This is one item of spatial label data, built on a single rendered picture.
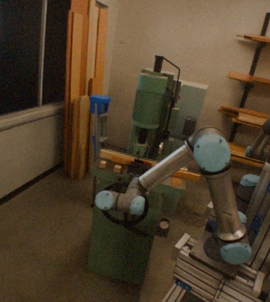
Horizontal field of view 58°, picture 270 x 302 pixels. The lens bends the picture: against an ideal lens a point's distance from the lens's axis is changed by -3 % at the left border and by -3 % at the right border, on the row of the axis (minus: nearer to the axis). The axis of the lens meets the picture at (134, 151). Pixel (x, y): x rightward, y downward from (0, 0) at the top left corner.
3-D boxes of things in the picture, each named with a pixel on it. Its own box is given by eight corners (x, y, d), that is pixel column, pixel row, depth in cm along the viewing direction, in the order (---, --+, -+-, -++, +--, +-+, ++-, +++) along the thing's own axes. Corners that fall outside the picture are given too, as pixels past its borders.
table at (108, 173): (84, 181, 152) (85, 173, 149) (100, 162, 180) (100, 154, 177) (182, 206, 144) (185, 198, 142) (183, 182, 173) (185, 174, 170)
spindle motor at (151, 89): (128, 125, 152) (136, 73, 140) (133, 118, 168) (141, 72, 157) (156, 131, 150) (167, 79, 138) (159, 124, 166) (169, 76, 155)
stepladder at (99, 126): (87, 207, 270) (87, 96, 229) (97, 196, 292) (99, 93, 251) (100, 210, 265) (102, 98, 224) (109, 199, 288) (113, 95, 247)
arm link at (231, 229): (248, 241, 105) (221, 123, 91) (255, 267, 91) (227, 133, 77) (220, 245, 109) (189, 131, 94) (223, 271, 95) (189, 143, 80)
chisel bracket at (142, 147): (132, 156, 163) (134, 144, 160) (136, 149, 176) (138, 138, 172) (143, 159, 162) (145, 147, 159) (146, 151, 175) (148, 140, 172)
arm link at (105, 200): (112, 213, 97) (91, 208, 98) (118, 210, 107) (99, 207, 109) (115, 192, 98) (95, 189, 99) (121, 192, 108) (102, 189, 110)
